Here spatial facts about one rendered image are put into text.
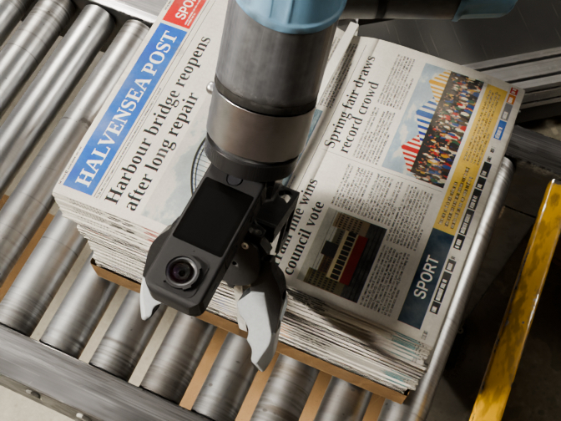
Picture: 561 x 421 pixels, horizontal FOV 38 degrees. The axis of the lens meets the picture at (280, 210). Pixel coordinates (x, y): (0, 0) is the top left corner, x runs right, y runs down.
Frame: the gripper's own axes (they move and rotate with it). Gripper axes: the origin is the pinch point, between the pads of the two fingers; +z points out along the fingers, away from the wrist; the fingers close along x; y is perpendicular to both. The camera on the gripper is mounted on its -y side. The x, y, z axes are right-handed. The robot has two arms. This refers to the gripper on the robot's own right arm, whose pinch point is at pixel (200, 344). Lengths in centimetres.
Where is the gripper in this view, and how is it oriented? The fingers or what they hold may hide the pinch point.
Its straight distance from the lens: 71.2
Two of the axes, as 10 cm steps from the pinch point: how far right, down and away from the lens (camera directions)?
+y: 3.4, -4.9, 8.0
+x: -9.2, -3.7, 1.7
